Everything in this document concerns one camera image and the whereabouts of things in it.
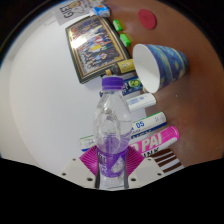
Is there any blue patterned paper cup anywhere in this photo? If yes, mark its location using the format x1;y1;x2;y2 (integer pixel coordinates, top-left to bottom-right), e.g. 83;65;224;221
132;43;190;94

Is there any white paper gift bag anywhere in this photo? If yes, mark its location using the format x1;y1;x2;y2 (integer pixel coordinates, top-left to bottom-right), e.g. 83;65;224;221
53;0;93;26

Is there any white bottle with blue cap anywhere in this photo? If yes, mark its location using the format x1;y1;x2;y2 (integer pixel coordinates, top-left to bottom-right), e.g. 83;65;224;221
125;92;158;113

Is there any clear bottle with purple label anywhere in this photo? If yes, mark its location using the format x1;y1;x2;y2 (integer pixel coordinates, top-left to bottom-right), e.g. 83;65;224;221
92;75;133;189

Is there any blue and white tissue pack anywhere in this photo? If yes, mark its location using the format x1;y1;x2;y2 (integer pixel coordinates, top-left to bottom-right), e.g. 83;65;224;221
89;3;111;18

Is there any flat round red coaster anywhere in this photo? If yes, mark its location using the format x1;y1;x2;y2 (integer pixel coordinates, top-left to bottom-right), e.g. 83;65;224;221
137;8;158;30

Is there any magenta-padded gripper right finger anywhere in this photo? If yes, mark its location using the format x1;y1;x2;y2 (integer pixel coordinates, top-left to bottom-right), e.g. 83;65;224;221
123;144;165;189

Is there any brown wooden chair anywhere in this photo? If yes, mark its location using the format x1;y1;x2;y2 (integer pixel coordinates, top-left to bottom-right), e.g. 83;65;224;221
146;148;185;173

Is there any framed group photo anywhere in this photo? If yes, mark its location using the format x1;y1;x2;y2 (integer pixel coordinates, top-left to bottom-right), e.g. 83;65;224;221
65;15;132;85

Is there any dark blue pump bottle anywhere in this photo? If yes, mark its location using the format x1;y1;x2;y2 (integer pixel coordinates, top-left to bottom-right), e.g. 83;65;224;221
121;76;144;98

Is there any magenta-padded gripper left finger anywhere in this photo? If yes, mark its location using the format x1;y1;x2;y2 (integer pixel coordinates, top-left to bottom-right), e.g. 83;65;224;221
59;144;100;189

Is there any pink and white tube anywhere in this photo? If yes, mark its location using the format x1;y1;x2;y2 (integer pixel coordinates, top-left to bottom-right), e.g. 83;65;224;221
128;125;180;155

